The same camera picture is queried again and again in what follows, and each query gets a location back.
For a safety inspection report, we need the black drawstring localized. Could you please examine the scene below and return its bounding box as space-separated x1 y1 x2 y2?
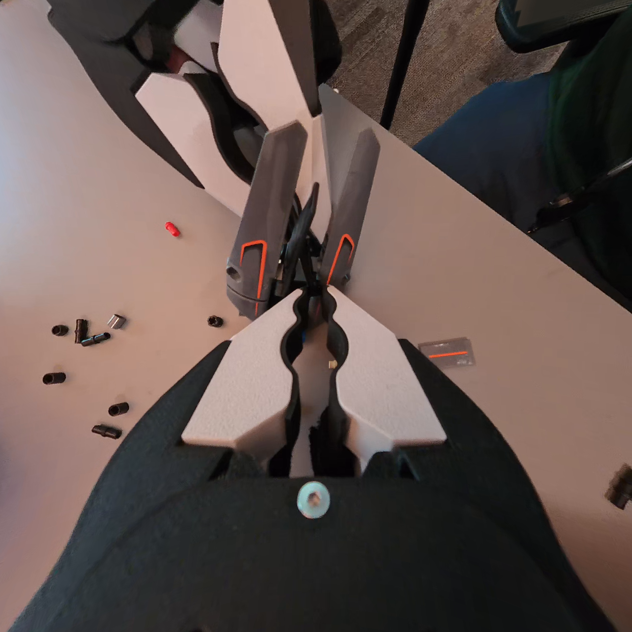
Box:
526 158 632 235

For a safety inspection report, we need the person's blue-trousered leg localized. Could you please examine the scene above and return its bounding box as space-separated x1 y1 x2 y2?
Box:
412 73 632 317

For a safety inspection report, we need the dark grey orange-striped lego tile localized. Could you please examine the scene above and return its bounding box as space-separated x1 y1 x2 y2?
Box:
418 337 477 369

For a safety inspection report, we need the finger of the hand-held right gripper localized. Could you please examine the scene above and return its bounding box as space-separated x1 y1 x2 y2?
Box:
134 59 270 204
211 0 327 189

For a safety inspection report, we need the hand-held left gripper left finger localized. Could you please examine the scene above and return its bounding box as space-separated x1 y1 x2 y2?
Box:
181 288 303 477

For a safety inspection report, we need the dark grey lego spaceship model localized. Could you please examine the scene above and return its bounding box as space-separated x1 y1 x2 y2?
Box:
224 121 381 319

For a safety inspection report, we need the black T-shaped lego piece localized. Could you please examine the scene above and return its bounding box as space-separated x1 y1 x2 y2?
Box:
604 463 632 509

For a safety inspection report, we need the person's green sweater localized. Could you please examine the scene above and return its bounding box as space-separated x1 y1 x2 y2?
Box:
545 17 632 198

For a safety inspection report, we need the black metal table leg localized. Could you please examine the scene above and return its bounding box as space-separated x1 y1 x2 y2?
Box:
379 0 431 130

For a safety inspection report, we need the dark office chair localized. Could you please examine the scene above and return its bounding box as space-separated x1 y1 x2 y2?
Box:
495 0 632 54

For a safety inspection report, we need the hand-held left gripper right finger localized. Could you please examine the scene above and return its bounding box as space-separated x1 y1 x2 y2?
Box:
310 285 448 477

